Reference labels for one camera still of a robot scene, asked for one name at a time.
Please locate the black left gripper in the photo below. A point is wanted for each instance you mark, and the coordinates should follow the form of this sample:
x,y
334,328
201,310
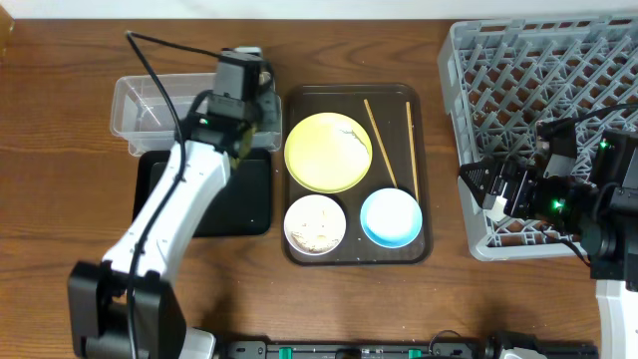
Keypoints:
x,y
269,107

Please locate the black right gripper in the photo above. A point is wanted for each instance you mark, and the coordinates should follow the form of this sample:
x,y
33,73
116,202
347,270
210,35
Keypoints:
x,y
498,184

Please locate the yellow plate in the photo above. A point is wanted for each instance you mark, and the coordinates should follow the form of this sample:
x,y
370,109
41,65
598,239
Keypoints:
x,y
328,152

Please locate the light blue bowl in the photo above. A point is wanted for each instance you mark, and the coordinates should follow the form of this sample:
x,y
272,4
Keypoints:
x,y
391,218

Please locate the white bowl with food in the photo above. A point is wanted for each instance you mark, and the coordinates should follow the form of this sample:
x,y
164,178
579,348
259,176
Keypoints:
x,y
314,224

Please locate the green yellow snack wrapper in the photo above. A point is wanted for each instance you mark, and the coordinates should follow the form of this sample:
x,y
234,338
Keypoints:
x,y
242,147

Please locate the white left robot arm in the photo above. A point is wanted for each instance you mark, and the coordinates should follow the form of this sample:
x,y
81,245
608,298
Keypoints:
x,y
125,306

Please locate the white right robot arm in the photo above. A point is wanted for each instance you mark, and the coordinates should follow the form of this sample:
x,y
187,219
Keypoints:
x,y
601,212

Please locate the grey dishwasher rack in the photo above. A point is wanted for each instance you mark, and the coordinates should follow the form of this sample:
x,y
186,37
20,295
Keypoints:
x,y
500,77

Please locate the black waste tray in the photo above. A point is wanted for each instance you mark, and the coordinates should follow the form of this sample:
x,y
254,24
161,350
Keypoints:
x,y
243,207

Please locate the clear plastic bin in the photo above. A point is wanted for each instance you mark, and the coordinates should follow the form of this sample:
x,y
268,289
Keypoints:
x,y
141,116

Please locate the right wooden chopstick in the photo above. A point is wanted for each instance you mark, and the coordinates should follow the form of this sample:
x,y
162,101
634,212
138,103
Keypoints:
x,y
410,127

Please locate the wooden chopstick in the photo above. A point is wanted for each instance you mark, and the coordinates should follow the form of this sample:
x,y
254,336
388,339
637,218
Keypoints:
x,y
380,143
410,127

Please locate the left wooden chopstick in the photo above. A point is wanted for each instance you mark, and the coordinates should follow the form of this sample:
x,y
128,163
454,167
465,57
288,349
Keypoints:
x,y
380,143

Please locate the brown serving tray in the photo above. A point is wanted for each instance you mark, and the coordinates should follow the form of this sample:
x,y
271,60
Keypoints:
x,y
387,102

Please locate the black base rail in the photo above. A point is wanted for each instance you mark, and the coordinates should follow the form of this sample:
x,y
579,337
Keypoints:
x,y
447,344

